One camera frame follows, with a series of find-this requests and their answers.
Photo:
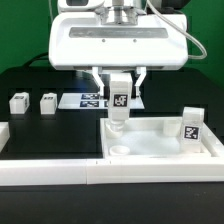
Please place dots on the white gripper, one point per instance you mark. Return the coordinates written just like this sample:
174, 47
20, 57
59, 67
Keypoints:
81, 41

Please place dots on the white square table top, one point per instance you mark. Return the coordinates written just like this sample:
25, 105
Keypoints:
154, 137

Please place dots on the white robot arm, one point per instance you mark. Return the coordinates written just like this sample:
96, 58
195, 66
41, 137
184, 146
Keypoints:
124, 12

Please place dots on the white marker sheet with tags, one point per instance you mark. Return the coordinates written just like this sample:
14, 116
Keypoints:
94, 101

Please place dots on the white U-shaped obstacle fence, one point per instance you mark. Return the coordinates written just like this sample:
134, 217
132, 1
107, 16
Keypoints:
110, 170

